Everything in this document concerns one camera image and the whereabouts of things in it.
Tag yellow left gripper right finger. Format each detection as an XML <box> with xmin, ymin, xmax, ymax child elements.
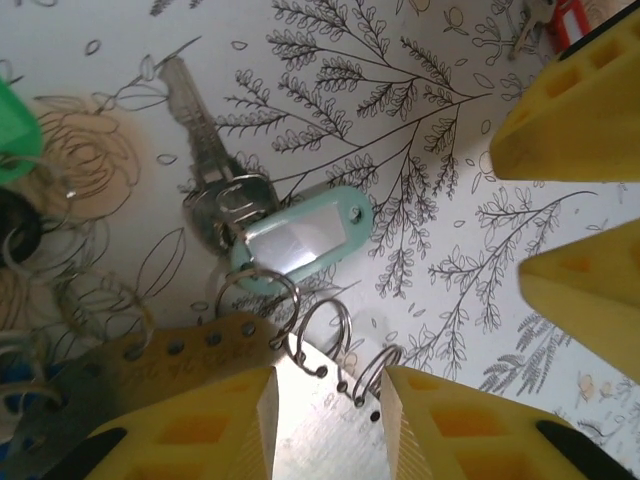
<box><xmin>380</xmin><ymin>366</ymin><xmax>636</xmax><ymax>480</ymax></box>

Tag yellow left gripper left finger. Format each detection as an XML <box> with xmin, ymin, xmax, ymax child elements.
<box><xmin>82</xmin><ymin>366</ymin><xmax>279</xmax><ymax>480</ymax></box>

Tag red plastic key tag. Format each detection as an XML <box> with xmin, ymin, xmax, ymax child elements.
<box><xmin>545</xmin><ymin>0</ymin><xmax>592</xmax><ymax>54</ymax></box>

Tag small silver key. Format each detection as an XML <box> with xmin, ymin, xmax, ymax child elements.
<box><xmin>508</xmin><ymin>0</ymin><xmax>552</xmax><ymax>62</ymax></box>

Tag teal plastic key tag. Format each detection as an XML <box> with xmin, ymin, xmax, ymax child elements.
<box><xmin>230</xmin><ymin>185</ymin><xmax>375</xmax><ymax>291</ymax></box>

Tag blue plastic key tag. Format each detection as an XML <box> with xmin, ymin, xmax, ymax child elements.
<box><xmin>0</xmin><ymin>363</ymin><xmax>64</xmax><ymax>444</ymax></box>

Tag black key tag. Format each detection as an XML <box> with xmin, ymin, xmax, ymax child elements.
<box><xmin>0</xmin><ymin>191</ymin><xmax>42</xmax><ymax>267</ymax></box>

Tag green plastic key tag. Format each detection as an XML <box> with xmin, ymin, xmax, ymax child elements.
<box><xmin>0</xmin><ymin>74</ymin><xmax>44</xmax><ymax>184</ymax></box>

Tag small silver split ring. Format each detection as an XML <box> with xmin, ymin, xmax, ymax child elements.
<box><xmin>214</xmin><ymin>172</ymin><xmax>275</xmax><ymax>244</ymax></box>

